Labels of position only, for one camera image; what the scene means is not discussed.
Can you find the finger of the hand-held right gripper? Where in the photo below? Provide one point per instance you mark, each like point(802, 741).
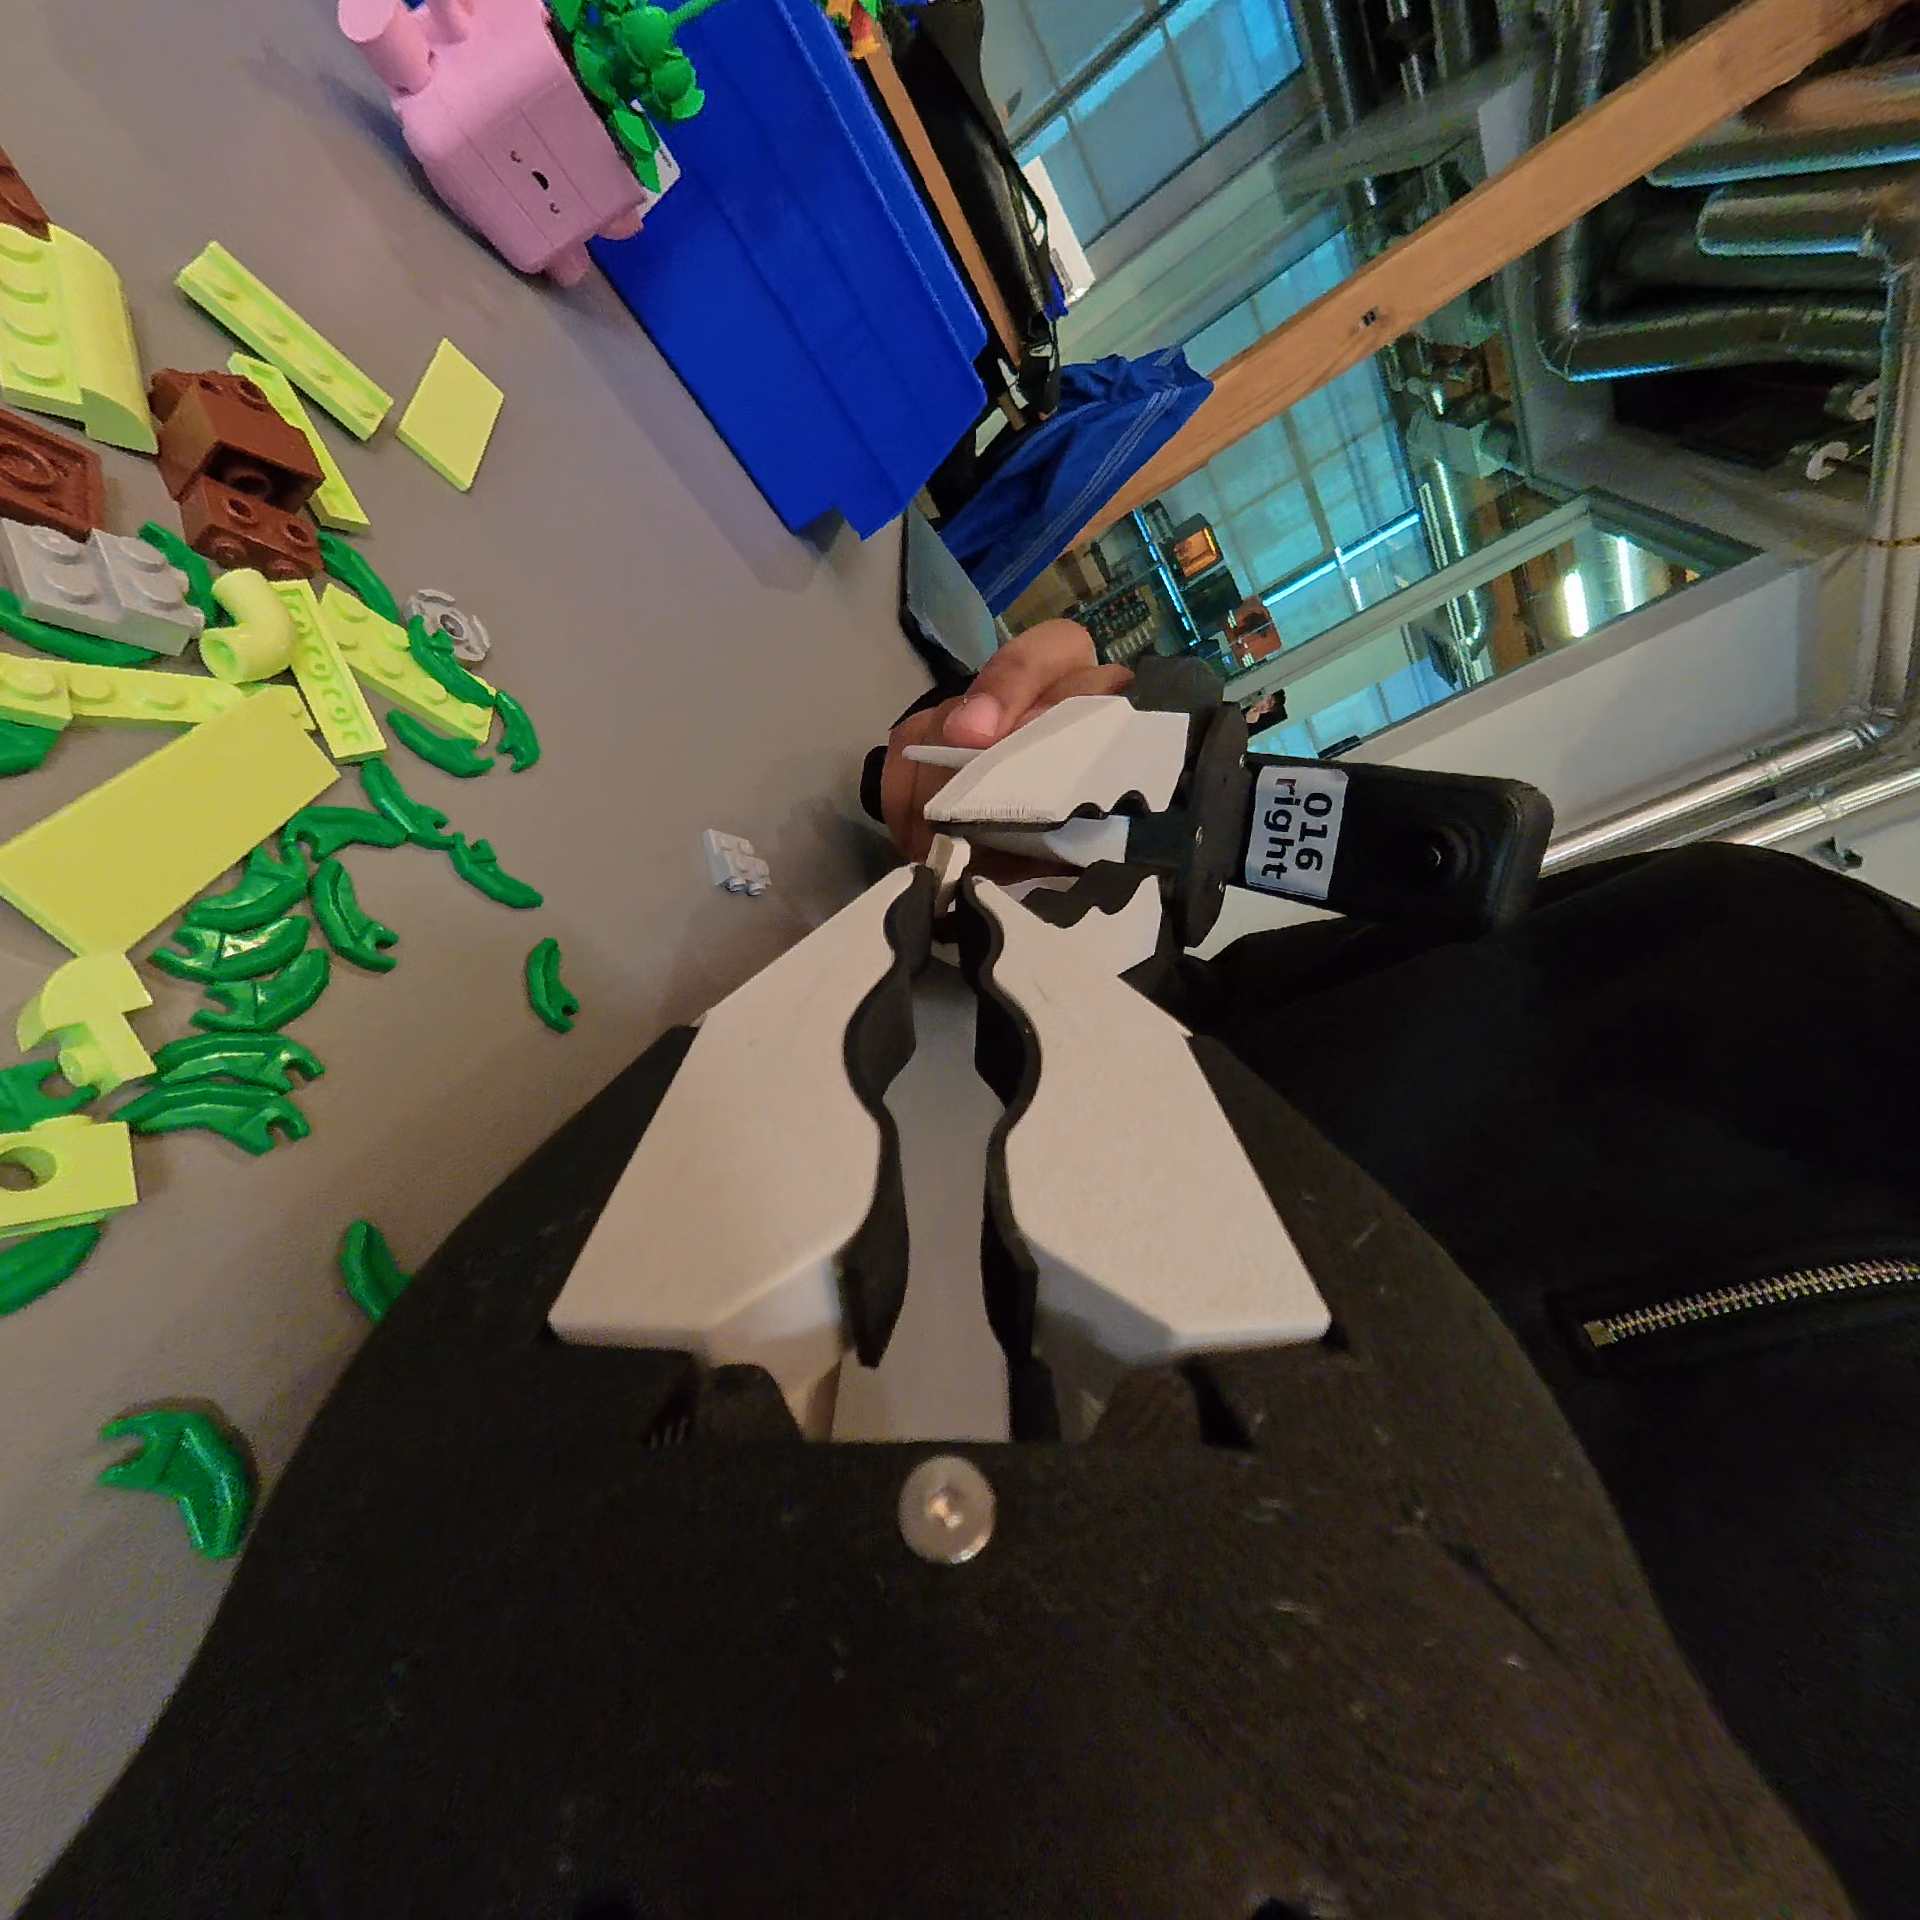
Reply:
point(1125, 908)
point(1077, 765)

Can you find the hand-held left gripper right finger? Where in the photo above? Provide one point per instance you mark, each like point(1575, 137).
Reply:
point(1154, 1185)

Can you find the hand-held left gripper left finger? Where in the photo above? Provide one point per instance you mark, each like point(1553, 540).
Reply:
point(749, 1154)

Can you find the small white toy piece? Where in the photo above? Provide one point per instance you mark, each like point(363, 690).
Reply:
point(949, 863)

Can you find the pile of small toy bricks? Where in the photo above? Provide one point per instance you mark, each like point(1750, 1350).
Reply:
point(163, 825)

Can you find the person's right hand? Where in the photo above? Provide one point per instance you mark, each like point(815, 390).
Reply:
point(1020, 685)

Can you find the small grey toy brick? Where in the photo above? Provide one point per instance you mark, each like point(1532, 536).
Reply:
point(737, 863)

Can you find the blue cloth with white stripes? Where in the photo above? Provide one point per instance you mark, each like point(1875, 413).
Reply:
point(1064, 453)

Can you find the white ceiling pipes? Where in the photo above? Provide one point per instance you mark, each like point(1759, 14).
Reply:
point(1771, 765)

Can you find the blue ribbed storage bin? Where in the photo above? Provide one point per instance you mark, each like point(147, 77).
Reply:
point(793, 268)

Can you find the black bag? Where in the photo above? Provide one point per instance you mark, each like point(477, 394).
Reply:
point(985, 181)

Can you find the wooden ceiling beam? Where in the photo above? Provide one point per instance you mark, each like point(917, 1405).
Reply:
point(1470, 241)

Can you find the metal ventilation ducts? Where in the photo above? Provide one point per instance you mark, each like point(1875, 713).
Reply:
point(1726, 193)

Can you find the pink toy brick figure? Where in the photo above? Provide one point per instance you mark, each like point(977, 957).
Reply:
point(489, 135)

